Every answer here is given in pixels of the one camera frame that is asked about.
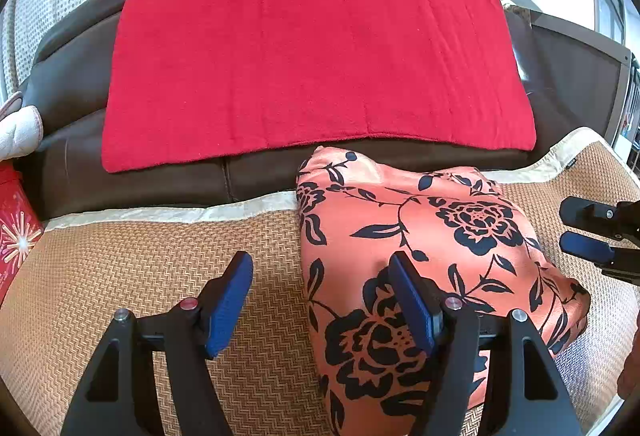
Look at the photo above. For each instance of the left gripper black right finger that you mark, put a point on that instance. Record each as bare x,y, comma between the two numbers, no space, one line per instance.
525,394

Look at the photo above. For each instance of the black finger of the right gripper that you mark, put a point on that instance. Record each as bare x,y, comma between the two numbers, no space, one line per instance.
582,213
592,250

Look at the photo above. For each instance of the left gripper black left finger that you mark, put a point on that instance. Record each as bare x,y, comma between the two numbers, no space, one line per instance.
117,393

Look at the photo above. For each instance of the orange floral garment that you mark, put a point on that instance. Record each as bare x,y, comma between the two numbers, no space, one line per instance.
460,230

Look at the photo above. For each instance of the person's right hand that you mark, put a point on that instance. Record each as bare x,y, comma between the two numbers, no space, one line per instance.
630,376

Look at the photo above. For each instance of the woven bamboo bed mat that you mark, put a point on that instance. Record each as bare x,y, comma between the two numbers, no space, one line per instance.
86,265

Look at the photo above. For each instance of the red gift box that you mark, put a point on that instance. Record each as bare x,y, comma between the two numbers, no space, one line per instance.
20,228

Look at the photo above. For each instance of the white quilted cushion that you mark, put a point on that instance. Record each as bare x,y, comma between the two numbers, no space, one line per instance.
21,128

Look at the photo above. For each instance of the dark brown headboard cushion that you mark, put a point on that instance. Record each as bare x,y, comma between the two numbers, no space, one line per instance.
68,85

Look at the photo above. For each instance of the red folded garment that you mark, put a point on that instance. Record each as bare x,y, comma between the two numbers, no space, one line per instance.
199,79

